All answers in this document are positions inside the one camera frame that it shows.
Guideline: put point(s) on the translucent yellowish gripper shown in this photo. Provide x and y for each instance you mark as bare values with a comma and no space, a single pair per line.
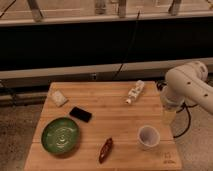
169,114

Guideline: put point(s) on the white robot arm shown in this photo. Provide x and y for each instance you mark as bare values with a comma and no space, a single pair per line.
186,81

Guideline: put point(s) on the white paper cup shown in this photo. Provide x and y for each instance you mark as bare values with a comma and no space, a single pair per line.
148,137

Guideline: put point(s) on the white plastic bottle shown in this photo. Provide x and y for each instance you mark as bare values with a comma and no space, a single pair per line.
135,91

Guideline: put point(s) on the wooden board table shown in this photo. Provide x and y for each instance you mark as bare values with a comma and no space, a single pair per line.
111,118

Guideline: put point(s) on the dark red chili pepper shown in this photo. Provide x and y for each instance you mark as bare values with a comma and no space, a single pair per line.
105,150

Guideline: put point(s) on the black smartphone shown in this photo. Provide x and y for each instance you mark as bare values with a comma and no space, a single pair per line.
81,114

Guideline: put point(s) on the green ceramic bowl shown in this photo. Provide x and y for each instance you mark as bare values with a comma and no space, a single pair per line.
60,136

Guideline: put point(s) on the white sponge block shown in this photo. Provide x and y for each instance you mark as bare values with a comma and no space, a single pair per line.
58,98

